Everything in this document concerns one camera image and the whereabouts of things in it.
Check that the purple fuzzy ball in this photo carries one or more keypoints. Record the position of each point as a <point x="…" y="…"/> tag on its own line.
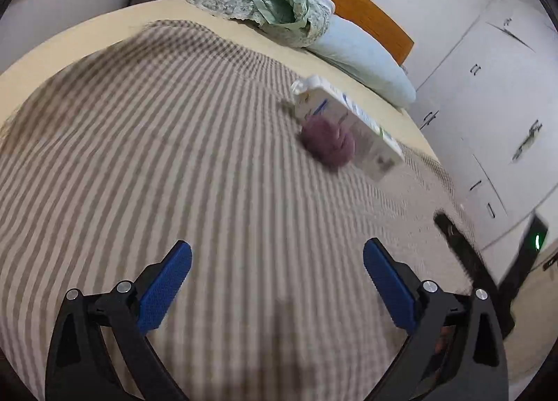
<point x="327" y="141"/>

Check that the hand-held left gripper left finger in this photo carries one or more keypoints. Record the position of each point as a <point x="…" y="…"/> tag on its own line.
<point x="168" y="283"/>

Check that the white wardrobe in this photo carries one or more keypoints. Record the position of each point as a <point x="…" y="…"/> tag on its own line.
<point x="501" y="100"/>

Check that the white drink carton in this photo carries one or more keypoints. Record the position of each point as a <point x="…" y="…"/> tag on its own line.
<point x="370" y="144"/>

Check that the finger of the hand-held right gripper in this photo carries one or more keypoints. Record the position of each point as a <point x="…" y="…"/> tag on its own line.
<point x="462" y="248"/>

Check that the green lace quilt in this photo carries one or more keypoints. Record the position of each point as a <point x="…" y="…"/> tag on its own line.
<point x="270" y="0"/>

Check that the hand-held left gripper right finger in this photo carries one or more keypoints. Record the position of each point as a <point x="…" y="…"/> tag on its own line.
<point x="388" y="283"/>

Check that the light blue pillow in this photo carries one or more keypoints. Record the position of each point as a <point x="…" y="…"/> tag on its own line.
<point x="370" y="65"/>

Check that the brown checked blanket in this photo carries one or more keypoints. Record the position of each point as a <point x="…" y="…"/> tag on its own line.
<point x="174" y="144"/>

